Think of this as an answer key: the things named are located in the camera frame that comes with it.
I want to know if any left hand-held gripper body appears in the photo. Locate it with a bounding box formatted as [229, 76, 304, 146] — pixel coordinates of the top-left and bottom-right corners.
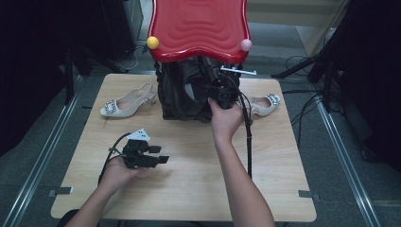
[121, 128, 160, 169]

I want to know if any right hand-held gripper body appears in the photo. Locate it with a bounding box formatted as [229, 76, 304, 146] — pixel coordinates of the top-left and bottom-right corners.
[206, 64, 257, 111]

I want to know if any beige jewelled high-heel sandal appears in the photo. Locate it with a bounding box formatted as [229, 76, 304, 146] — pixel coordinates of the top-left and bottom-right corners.
[242, 93, 282, 118]
[99, 81, 159, 119]

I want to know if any red and black shoe rack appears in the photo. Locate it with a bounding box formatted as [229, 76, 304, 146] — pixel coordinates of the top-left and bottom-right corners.
[146, 0, 253, 123]

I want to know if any person's left hand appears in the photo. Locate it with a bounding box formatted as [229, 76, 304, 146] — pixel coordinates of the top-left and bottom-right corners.
[99, 155, 148, 193]

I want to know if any person's right hand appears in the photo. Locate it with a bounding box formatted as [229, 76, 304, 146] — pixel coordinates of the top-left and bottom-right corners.
[207, 97, 246, 145]

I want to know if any black tripod stand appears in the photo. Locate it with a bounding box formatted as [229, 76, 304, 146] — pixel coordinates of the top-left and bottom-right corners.
[270, 0, 357, 112]
[62, 46, 127, 107]

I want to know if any light wooden desk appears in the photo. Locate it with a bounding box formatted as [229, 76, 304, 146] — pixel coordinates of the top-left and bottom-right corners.
[245, 0, 351, 58]

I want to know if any dark cabinet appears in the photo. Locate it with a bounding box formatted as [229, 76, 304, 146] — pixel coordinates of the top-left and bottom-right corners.
[100, 0, 145, 62]

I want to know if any dark curtain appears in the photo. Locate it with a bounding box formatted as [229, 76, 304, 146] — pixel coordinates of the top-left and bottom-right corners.
[327, 0, 401, 173]
[0, 0, 105, 157]

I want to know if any black floor cable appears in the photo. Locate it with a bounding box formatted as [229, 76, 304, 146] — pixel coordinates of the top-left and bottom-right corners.
[282, 89, 325, 127]
[285, 55, 316, 75]

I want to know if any white floor cable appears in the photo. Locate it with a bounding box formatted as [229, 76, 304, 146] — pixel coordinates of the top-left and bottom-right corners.
[124, 45, 141, 71]

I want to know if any grey metal table bracket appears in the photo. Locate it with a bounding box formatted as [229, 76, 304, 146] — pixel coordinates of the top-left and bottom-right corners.
[297, 189, 321, 202]
[47, 186, 74, 198]

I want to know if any aluminium floor rail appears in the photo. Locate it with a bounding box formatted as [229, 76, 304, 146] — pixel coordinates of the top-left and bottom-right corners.
[0, 75, 84, 227]
[315, 94, 384, 227]

